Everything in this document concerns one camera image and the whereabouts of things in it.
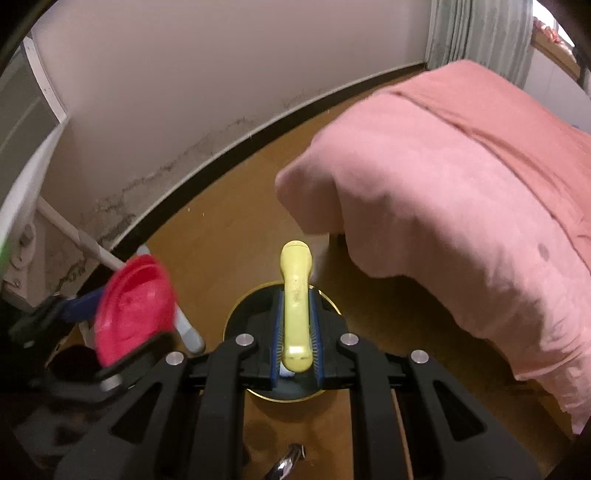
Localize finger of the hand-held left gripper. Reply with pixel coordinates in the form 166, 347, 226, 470
44, 330, 178, 394
9, 288, 108, 348

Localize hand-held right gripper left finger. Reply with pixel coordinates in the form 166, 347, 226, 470
55, 291, 289, 480

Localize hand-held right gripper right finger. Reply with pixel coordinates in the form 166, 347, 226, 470
308, 291, 541, 480

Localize yellow plastic tube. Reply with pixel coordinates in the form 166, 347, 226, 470
279, 240, 315, 372

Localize black bin with gold rim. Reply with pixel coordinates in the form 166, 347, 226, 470
223, 284, 347, 404

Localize red plastic lid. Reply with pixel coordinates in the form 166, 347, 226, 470
93, 254, 177, 368

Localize shiny metal object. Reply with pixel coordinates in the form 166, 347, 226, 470
263, 443, 306, 480

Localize pink blanket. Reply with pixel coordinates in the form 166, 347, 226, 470
274, 59, 591, 435

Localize grey green curtain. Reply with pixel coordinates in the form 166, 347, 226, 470
425, 0, 536, 88

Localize wooden window ledge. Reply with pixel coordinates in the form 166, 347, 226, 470
531, 16, 583, 77

